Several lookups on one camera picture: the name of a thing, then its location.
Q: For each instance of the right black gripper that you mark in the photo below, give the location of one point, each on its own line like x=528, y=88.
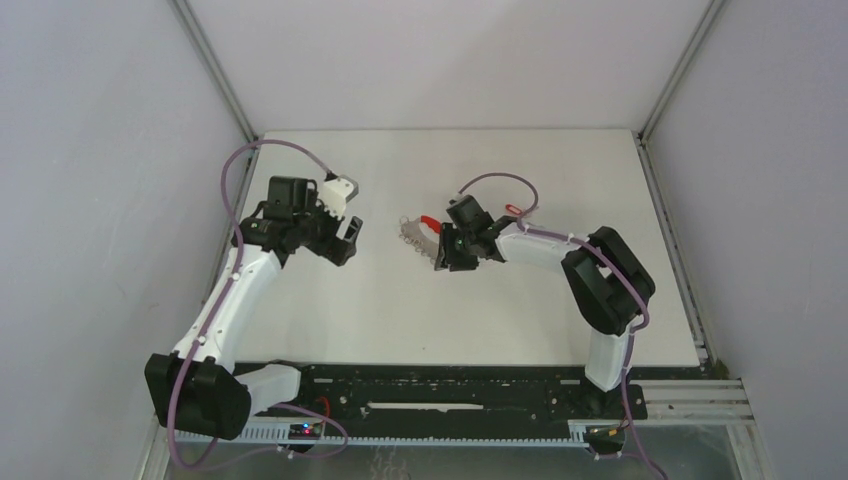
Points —
x=448, y=255

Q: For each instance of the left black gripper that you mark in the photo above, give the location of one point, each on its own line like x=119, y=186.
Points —
x=334, y=249

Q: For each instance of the red grey keyring holder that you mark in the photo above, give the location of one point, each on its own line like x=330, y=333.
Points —
x=422, y=233

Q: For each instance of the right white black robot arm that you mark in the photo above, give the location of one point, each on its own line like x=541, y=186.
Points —
x=609, y=284

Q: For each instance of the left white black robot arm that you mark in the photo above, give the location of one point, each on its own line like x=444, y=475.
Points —
x=195, y=387

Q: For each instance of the left circuit board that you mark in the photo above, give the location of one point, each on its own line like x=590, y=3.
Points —
x=305, y=431

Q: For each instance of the circuit board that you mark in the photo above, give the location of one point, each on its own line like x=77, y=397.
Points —
x=605, y=435
x=305, y=431

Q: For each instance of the right circuit board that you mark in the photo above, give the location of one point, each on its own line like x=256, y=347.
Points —
x=605, y=435

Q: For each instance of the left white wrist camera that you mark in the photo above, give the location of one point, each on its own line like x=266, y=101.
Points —
x=336, y=194

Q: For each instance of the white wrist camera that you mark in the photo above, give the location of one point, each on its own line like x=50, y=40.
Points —
x=336, y=194
x=457, y=197

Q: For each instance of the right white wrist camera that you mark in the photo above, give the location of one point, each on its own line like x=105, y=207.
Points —
x=457, y=197

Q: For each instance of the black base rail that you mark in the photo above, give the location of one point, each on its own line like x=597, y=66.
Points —
x=440, y=402

